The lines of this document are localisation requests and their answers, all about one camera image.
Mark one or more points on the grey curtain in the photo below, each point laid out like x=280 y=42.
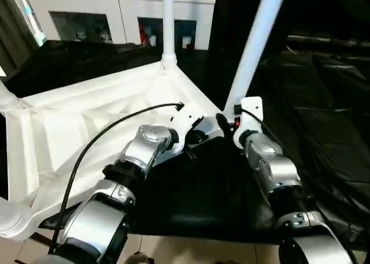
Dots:
x=11 y=35

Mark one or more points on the white plastic table leg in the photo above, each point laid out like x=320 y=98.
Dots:
x=7 y=99
x=251 y=44
x=13 y=215
x=169 y=24

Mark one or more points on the black backdrop cloth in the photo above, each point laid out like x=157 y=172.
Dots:
x=318 y=9

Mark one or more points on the white plastic table top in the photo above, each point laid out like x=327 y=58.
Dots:
x=86 y=108

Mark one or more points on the long dark metal rod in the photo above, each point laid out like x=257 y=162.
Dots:
x=326 y=41

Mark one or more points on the small white jar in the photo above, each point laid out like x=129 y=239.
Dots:
x=186 y=42
x=152 y=41

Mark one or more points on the white glass-door cabinet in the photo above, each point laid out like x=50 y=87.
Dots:
x=101 y=4

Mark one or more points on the red bottle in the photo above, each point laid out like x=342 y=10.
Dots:
x=142 y=34

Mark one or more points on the white teal patterned curtain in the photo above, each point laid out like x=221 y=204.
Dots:
x=31 y=15

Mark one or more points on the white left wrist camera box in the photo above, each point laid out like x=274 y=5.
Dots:
x=185 y=122

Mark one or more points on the brown round robot part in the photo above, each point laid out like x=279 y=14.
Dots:
x=138 y=260

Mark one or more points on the black work surface mat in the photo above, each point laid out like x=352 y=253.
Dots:
x=318 y=116

